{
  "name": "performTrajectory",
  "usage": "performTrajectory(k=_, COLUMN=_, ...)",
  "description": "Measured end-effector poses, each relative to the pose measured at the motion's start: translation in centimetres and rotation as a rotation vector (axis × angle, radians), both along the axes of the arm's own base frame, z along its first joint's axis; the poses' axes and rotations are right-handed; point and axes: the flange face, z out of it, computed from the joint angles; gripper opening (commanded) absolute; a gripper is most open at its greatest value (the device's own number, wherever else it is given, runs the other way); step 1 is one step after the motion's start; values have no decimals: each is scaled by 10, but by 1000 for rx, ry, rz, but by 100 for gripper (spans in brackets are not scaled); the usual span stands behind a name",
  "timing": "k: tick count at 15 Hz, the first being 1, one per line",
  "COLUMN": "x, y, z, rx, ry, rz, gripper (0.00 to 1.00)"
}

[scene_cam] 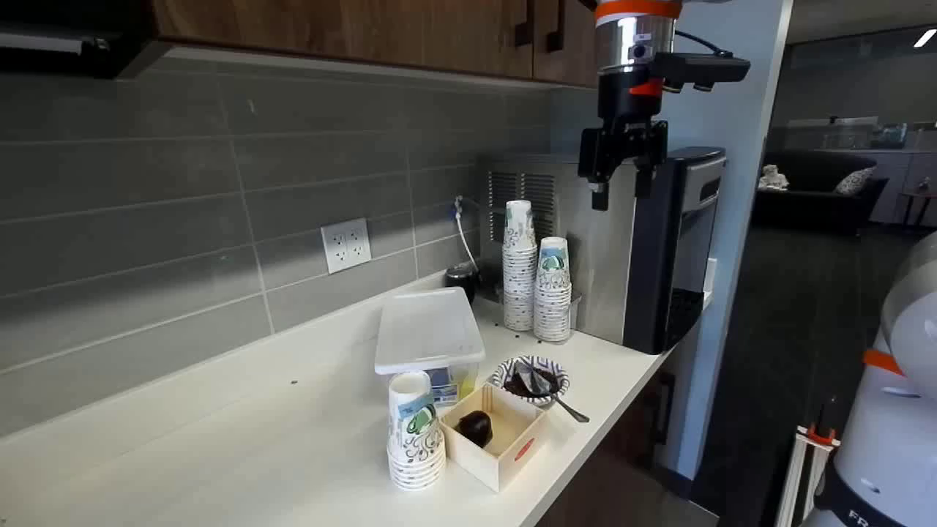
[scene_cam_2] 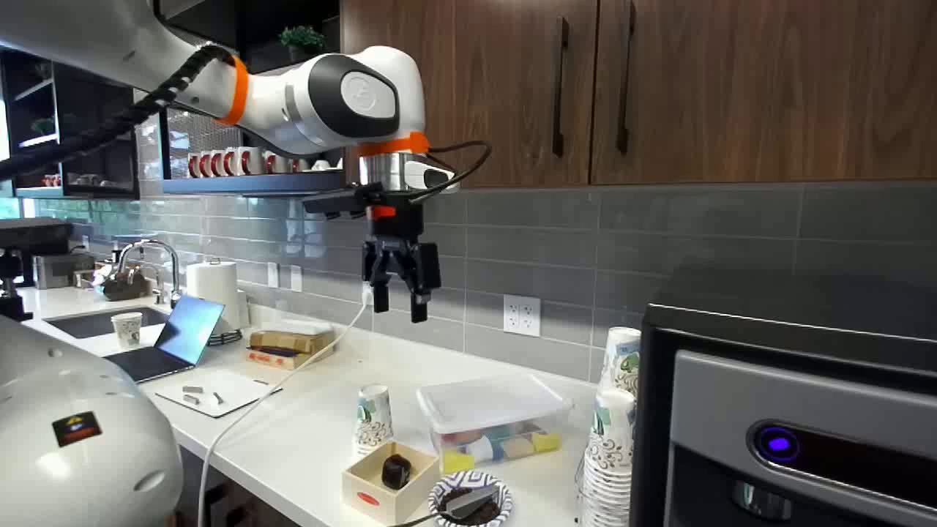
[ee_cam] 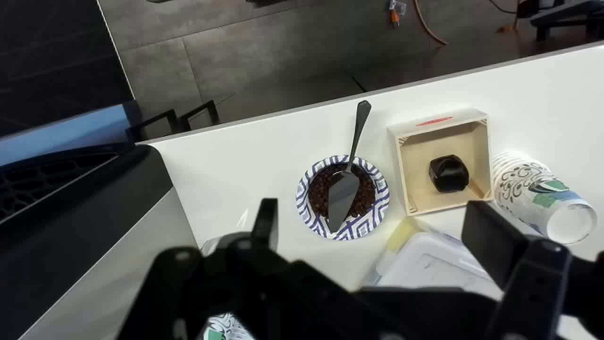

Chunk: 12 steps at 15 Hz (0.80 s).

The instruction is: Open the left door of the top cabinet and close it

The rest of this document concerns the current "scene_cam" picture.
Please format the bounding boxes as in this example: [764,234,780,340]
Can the thin metal hose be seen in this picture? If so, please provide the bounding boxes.
[447,193,482,275]

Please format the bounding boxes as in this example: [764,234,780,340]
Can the black silver beverage machine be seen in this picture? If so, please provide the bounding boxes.
[475,142,733,356]

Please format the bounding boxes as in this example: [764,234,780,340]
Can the black handle of untouched door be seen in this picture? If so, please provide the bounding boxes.
[541,0,572,56]

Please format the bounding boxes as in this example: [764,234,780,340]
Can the wooden cabinet door untouched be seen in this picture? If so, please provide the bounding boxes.
[532,0,601,86]

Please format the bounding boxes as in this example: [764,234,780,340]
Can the black open wall shelf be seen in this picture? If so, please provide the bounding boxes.
[0,0,176,82]

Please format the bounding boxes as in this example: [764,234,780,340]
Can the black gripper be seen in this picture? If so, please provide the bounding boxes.
[576,72,674,212]

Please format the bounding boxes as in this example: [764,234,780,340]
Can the medium paper cup stack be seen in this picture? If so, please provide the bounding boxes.
[531,234,576,344]

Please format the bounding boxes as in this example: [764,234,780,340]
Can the metal spoon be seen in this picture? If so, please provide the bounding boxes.
[516,362,595,426]

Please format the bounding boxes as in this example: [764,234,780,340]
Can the light cushion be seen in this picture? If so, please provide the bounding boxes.
[832,164,882,199]

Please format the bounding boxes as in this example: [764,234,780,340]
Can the white cloth bundle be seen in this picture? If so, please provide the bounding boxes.
[755,160,793,196]

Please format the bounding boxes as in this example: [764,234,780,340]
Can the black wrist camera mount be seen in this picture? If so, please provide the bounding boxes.
[649,50,753,97]

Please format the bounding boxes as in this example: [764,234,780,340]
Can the small cardboard box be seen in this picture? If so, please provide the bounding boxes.
[437,379,554,493]

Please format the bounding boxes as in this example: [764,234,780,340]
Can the white double wall outlet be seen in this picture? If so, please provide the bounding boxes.
[316,212,376,277]

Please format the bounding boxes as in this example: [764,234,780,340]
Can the short patterned paper cup stack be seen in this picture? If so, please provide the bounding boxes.
[383,369,452,493]

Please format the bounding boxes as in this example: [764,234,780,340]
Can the clear plastic lidded container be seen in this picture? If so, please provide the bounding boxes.
[373,284,490,406]

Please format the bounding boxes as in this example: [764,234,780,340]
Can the thin black camera cable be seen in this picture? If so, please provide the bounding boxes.
[670,25,736,62]

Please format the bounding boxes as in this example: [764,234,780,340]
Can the patterned paper bowl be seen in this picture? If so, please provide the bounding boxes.
[485,351,572,413]

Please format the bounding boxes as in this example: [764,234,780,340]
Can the black handle of grasped door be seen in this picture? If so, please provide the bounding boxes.
[512,0,538,50]

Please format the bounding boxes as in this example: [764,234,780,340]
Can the dark lower cabinet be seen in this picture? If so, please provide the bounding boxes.
[532,359,724,527]

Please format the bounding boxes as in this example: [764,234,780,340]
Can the small black object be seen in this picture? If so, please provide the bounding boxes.
[455,406,499,450]

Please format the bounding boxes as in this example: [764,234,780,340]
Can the dark sofa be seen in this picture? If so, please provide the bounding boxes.
[753,145,892,237]

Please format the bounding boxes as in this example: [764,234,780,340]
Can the white red-tipped poles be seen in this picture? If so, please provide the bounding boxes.
[774,420,843,527]

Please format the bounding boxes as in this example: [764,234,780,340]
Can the wooden cabinet door grasped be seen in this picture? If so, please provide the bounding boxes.
[149,0,538,85]

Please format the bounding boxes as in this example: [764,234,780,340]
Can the tallest paper cup stack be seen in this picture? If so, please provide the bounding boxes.
[499,196,541,335]

